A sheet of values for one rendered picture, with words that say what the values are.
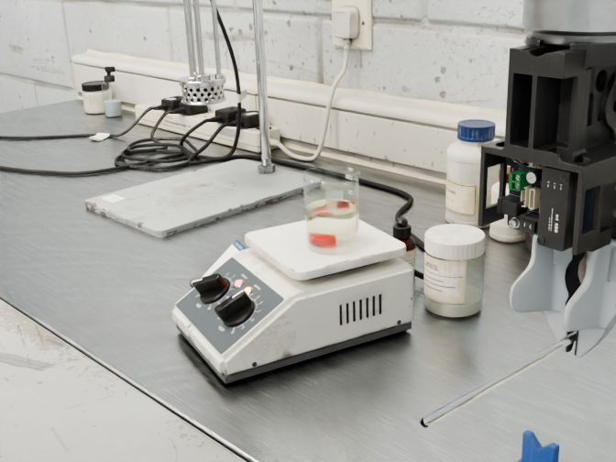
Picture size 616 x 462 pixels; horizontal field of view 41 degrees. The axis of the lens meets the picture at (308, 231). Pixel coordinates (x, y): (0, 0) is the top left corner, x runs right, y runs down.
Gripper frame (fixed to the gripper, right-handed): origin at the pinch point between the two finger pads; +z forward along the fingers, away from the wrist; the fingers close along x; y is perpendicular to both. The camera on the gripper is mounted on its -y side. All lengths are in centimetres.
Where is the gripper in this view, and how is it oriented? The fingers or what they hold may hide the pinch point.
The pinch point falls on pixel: (580, 332)
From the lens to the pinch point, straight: 59.1
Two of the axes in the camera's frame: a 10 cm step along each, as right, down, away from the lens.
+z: 0.3, 9.4, 3.4
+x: 6.4, 2.4, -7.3
